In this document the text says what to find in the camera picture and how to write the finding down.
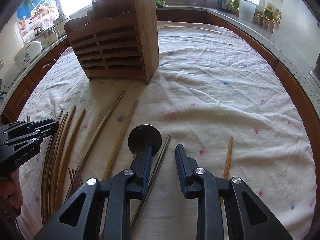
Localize tropical fruit poster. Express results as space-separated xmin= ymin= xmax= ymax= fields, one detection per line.
xmin=16 ymin=0 xmax=59 ymax=38

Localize brown lower kitchen cabinets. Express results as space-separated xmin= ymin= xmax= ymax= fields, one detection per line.
xmin=0 ymin=6 xmax=320 ymax=213

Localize green bowl of vegetables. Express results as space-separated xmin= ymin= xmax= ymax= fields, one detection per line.
xmin=155 ymin=0 xmax=166 ymax=7

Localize dark metal-tipped chopstick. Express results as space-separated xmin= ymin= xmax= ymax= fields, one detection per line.
xmin=76 ymin=90 xmax=125 ymax=172

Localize spice jar rack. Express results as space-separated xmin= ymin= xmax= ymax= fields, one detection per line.
xmin=253 ymin=2 xmax=281 ymax=33

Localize dark metal spoon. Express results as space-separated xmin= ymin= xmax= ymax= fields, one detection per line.
xmin=128 ymin=124 xmax=162 ymax=158

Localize wooden utensil holder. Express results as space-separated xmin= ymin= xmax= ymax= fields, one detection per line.
xmin=65 ymin=0 xmax=159 ymax=83

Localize white cooking pot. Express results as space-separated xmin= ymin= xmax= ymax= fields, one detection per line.
xmin=53 ymin=15 xmax=71 ymax=33

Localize white rice cooker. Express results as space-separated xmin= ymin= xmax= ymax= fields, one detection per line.
xmin=14 ymin=41 xmax=42 ymax=71

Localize black electric kettle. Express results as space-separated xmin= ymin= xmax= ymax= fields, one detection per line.
xmin=216 ymin=0 xmax=232 ymax=13

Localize white plastic jug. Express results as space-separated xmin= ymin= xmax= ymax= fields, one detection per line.
xmin=231 ymin=0 xmax=257 ymax=22

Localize person's left hand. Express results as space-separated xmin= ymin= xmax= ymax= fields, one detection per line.
xmin=1 ymin=169 xmax=23 ymax=210

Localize light wooden chopstick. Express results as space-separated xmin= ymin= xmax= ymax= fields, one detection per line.
xmin=220 ymin=136 xmax=234 ymax=205

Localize small white blender appliance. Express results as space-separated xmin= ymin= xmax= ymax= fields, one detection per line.
xmin=34 ymin=26 xmax=61 ymax=48

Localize white floral tablecloth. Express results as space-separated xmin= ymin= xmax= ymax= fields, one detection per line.
xmin=15 ymin=20 xmax=318 ymax=240

